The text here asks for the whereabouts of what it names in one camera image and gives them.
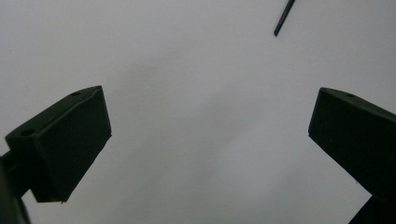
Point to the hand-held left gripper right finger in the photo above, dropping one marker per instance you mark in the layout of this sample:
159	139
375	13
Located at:
358	140

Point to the black pen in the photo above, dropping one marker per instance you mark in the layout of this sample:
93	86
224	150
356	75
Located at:
284	17

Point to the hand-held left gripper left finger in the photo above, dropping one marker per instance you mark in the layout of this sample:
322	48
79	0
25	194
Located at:
65	146

